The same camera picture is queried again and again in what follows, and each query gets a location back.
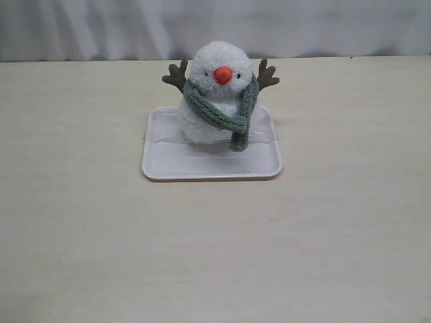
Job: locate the white plastic tray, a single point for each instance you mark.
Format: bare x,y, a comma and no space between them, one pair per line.
167,157

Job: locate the green knitted scarf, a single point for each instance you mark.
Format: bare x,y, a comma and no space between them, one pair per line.
239,124

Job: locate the white plush snowman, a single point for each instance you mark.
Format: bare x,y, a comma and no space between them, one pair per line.
220,90

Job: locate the white backdrop curtain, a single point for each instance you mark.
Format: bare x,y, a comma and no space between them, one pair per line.
167,30

